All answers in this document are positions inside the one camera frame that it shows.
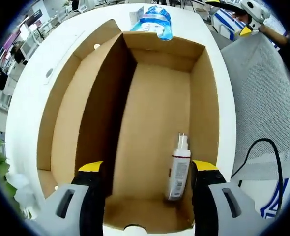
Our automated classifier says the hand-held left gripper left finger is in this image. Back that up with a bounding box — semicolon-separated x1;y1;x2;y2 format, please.
37;160;107;236

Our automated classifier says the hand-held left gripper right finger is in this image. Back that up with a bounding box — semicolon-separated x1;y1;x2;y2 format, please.
191;159;262;236

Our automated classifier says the pink display screen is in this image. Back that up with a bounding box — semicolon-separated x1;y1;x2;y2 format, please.
3;31;22;50

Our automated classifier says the white office chair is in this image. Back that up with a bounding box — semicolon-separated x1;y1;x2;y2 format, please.
21;40;37;59

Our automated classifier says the white spray bottle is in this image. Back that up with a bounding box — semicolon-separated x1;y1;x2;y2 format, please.
164;132;192;202

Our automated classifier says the green potted plant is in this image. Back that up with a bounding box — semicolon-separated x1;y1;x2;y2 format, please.
0;136;37;219

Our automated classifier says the small white carton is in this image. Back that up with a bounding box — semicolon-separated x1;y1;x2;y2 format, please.
129;6;145;25

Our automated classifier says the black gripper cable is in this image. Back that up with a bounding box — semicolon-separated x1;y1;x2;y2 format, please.
231;139;283;219

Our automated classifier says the brown cardboard shoe box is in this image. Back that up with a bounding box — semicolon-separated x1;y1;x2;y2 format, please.
36;19;221;233

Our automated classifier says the blue wet wipes soft item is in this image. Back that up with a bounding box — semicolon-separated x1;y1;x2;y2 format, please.
130;5;173;41

